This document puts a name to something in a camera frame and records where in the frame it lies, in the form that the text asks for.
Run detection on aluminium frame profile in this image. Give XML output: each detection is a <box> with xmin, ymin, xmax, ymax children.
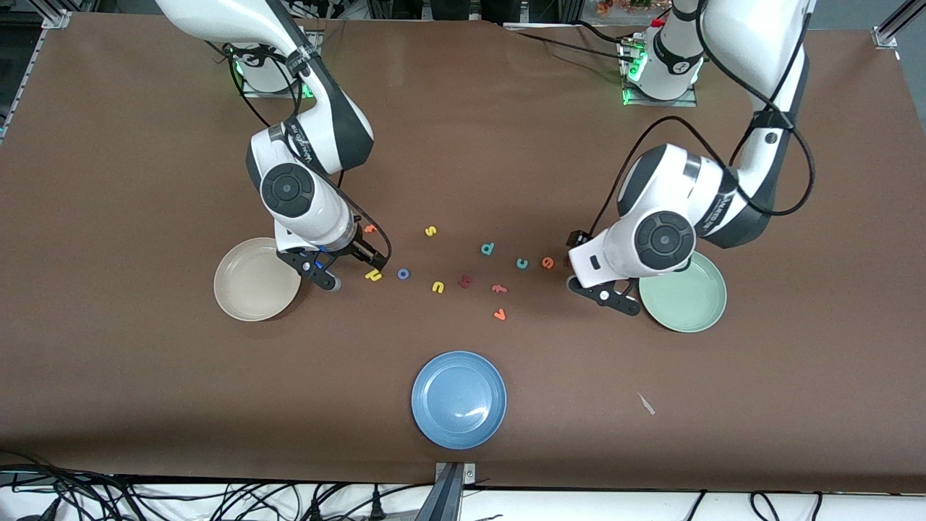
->
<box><xmin>0</xmin><ymin>0</ymin><xmax>73</xmax><ymax>142</ymax></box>
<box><xmin>872</xmin><ymin>0</ymin><xmax>926</xmax><ymax>50</ymax></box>

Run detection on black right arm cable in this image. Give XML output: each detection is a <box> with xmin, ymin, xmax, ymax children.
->
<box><xmin>206</xmin><ymin>40</ymin><xmax>393</xmax><ymax>279</ymax></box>

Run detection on orange artificial flowers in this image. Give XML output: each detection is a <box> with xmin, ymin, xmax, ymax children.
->
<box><xmin>597</xmin><ymin>0</ymin><xmax>670</xmax><ymax>17</ymax></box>

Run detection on black base cable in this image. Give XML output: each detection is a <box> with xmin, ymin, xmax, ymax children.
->
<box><xmin>515</xmin><ymin>30</ymin><xmax>627</xmax><ymax>62</ymax></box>
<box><xmin>575</xmin><ymin>20</ymin><xmax>637</xmax><ymax>46</ymax></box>

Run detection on light green plate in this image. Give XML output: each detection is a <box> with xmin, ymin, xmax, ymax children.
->
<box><xmin>639</xmin><ymin>251</ymin><xmax>728</xmax><ymax>334</ymax></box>

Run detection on brown table cover sheet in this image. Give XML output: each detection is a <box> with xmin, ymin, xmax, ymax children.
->
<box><xmin>0</xmin><ymin>13</ymin><xmax>926</xmax><ymax>494</ymax></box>

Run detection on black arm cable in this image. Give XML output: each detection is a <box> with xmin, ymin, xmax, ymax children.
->
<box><xmin>587</xmin><ymin>0</ymin><xmax>817</xmax><ymax>240</ymax></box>
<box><xmin>206</xmin><ymin>40</ymin><xmax>393</xmax><ymax>279</ymax></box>

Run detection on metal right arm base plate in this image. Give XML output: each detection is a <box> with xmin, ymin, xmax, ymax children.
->
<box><xmin>239</xmin><ymin>30</ymin><xmax>323</xmax><ymax>99</ymax></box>

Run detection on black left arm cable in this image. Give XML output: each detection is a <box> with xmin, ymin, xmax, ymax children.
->
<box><xmin>587</xmin><ymin>0</ymin><xmax>817</xmax><ymax>240</ymax></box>

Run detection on blue plate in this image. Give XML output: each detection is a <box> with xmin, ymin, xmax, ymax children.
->
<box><xmin>411</xmin><ymin>351</ymin><xmax>508</xmax><ymax>450</ymax></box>

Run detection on beige brown plate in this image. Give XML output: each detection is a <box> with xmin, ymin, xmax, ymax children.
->
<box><xmin>213</xmin><ymin>237</ymin><xmax>302</xmax><ymax>322</ymax></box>

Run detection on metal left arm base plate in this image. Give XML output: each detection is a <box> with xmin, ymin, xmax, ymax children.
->
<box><xmin>620</xmin><ymin>40</ymin><xmax>700</xmax><ymax>109</ymax></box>

